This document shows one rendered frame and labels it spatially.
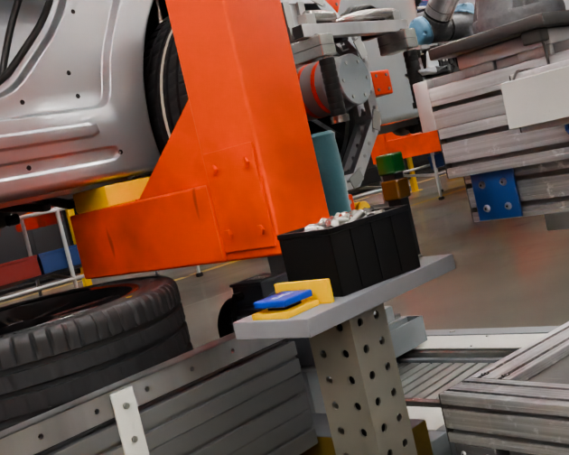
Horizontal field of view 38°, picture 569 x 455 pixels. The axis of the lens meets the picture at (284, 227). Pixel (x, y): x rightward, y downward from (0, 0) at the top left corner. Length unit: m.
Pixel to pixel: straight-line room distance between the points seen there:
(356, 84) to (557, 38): 0.78
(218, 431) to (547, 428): 0.57
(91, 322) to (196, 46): 0.56
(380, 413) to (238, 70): 0.66
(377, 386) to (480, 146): 0.45
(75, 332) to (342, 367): 0.47
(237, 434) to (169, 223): 0.48
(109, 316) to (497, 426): 0.70
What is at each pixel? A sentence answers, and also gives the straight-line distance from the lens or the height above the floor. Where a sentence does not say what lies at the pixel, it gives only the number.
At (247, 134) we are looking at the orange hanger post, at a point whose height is 0.75.
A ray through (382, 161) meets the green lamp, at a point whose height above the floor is 0.65.
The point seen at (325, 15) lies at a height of 1.00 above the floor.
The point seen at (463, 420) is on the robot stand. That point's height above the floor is 0.18.
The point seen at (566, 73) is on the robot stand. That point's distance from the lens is 1.21.
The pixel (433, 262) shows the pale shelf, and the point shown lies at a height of 0.45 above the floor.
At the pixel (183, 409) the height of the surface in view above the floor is 0.31.
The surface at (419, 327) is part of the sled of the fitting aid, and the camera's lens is 2.42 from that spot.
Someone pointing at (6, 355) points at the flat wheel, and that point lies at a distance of 1.47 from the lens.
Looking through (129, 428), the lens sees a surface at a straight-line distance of 1.40.
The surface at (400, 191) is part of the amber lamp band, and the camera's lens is 1.58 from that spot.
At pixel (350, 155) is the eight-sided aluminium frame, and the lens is 2.28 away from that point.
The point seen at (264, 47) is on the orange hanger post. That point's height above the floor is 0.91.
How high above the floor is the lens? 0.69
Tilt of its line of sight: 4 degrees down
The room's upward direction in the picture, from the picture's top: 13 degrees counter-clockwise
